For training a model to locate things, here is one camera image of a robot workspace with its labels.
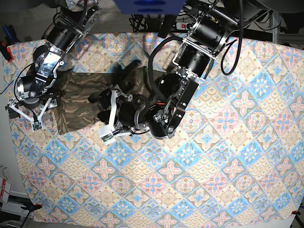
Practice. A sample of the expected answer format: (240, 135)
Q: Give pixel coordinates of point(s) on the camouflage T-shirt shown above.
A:
(79, 100)

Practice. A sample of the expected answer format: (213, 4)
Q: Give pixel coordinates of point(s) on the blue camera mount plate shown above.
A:
(170, 7)

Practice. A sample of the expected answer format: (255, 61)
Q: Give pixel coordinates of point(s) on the white power strip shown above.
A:
(183, 26)

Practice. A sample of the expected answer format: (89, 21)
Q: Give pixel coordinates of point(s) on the patterned tile tablecloth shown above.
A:
(237, 157)

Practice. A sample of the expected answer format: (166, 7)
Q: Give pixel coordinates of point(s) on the blue handled clamp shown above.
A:
(11, 36)

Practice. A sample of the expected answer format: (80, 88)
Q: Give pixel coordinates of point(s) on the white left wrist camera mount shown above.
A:
(106, 132)

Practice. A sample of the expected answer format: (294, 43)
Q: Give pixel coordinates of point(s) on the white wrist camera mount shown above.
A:
(33, 116)
(106, 132)

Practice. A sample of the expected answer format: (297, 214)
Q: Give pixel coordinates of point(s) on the blue clamp bottom left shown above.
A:
(30, 207)

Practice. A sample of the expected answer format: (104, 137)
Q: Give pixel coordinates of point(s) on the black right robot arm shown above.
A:
(71, 23)

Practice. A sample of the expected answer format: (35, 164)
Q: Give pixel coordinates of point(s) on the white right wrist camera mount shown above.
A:
(33, 116)

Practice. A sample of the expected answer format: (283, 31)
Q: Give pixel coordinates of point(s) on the red black clamp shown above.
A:
(6, 52)

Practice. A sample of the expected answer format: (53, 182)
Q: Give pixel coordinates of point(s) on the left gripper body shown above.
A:
(128, 112)

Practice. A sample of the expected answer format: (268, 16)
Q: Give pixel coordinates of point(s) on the red white paper tag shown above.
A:
(5, 187)

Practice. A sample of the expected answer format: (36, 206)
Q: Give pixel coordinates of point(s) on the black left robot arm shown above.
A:
(207, 36)

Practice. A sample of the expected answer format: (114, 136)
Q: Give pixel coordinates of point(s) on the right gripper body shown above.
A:
(36, 102)

